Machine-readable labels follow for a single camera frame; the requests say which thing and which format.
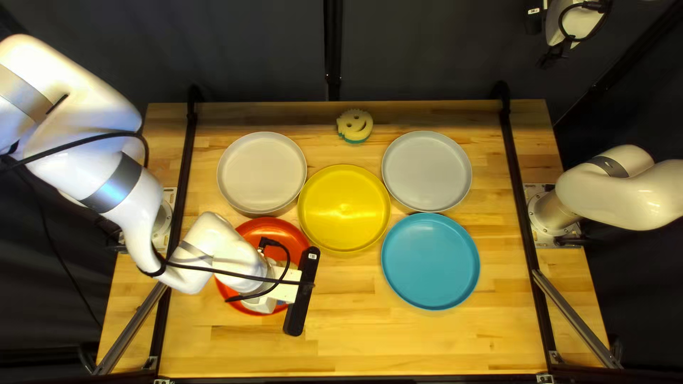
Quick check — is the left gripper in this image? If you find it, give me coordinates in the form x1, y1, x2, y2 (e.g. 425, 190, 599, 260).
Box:
240, 260, 306, 316

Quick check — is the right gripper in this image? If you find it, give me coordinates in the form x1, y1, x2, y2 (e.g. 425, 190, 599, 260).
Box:
544, 0, 610, 50

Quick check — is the yellow smiling sponge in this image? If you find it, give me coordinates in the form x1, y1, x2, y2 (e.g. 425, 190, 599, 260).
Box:
335, 109, 374, 145

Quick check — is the orange round plate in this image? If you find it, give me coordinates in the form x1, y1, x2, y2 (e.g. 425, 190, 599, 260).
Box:
213, 216, 313, 316

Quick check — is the yellow round plate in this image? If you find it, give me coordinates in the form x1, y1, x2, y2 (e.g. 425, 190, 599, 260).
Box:
297, 164, 392, 254

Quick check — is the light grey round plate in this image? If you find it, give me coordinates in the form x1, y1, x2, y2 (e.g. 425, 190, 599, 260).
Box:
216, 131, 308, 214

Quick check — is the teal round plate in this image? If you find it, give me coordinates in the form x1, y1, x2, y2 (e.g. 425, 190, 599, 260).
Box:
380, 212, 480, 311

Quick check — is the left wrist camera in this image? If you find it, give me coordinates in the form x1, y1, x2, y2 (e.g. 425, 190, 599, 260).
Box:
283, 246, 322, 338

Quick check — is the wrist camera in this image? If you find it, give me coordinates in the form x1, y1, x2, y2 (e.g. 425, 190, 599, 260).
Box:
525, 4, 544, 36
283, 246, 322, 338

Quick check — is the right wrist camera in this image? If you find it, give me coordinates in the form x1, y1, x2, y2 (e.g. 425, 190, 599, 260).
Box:
525, 4, 544, 36

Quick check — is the black frame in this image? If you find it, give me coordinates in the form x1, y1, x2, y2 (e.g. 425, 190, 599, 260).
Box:
0, 0, 683, 384

